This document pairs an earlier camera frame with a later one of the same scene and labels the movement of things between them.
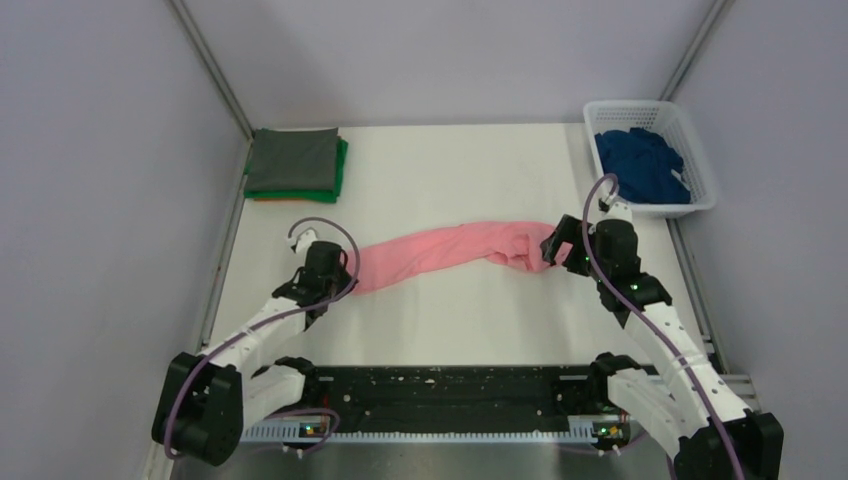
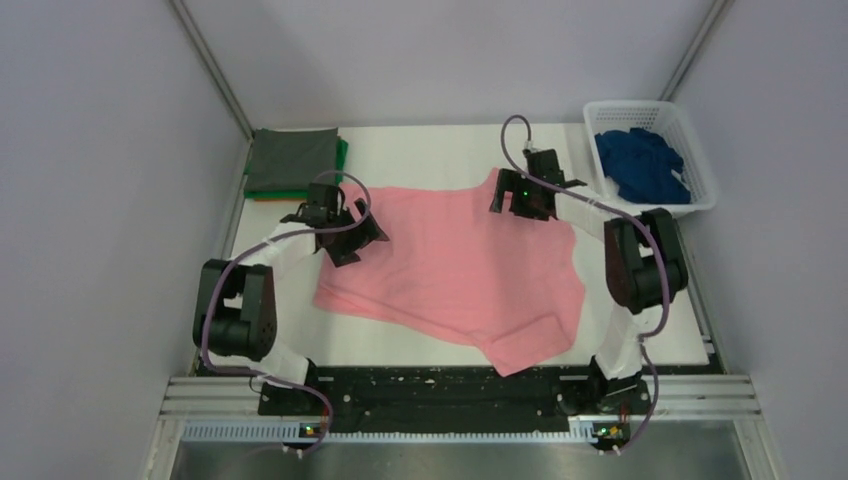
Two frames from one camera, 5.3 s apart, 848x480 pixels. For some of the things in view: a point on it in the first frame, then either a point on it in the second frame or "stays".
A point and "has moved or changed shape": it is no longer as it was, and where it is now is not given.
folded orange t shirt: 279,199 stays
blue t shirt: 643,163 stays
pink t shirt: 524,246 has moved or changed shape
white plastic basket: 651,150 stays
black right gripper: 568,230 to 507,182
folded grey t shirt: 293,160 stays
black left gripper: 346,277 to 344,253
